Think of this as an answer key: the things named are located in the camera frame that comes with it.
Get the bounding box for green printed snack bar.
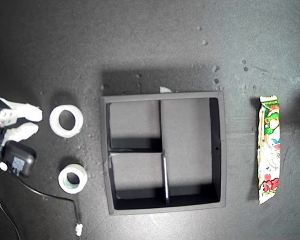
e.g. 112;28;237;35
257;95;282;206

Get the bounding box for black camera box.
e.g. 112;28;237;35
0;141;38;179

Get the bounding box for small white tape roll green core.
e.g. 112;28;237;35
58;163;89;195

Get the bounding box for large white tape roll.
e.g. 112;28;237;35
49;104;84;139

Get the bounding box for black camera cable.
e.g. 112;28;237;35
24;183;82;226

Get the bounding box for black tray with wells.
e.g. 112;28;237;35
100;91;227;216

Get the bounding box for thin grey cable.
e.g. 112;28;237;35
0;186;21;240

